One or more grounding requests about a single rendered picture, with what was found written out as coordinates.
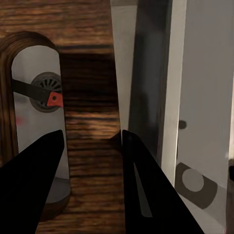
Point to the parer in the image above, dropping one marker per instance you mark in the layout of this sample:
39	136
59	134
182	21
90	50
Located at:
48	97

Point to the drop in sink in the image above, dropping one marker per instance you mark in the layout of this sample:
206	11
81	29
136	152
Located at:
148	43

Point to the cutting board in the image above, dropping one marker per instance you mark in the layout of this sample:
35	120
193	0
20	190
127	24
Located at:
81	32

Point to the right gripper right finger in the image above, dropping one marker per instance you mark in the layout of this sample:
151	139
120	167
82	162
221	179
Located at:
170	214

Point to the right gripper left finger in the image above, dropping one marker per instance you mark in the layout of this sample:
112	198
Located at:
25	182

